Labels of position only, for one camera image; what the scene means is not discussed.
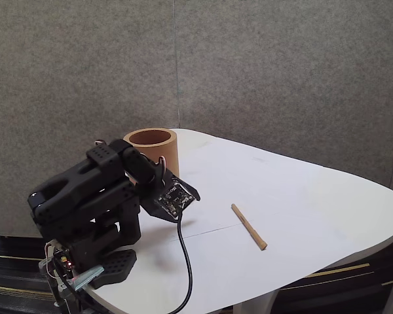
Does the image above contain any silver metal table clamp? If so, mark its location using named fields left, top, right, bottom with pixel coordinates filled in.
left=54, top=265, right=105, bottom=314

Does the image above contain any black camera cable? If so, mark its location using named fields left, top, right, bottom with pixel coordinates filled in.
left=60, top=212, right=194, bottom=314

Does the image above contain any tan wooden pen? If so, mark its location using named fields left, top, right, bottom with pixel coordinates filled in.
left=231, top=203, right=269, bottom=252

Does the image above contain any bare camera circuit board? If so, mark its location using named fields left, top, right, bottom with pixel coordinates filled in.
left=157, top=182, right=197, bottom=219

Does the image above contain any brown cylindrical pen holder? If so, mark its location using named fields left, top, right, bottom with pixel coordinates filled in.
left=122, top=128, right=180, bottom=179

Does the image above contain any controller board with red LED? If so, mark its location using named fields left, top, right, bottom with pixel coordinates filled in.
left=52, top=247, right=77, bottom=273

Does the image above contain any grey felt partition panel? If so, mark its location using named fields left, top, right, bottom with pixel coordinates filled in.
left=173, top=0, right=393, bottom=190
left=0, top=0, right=181, bottom=239

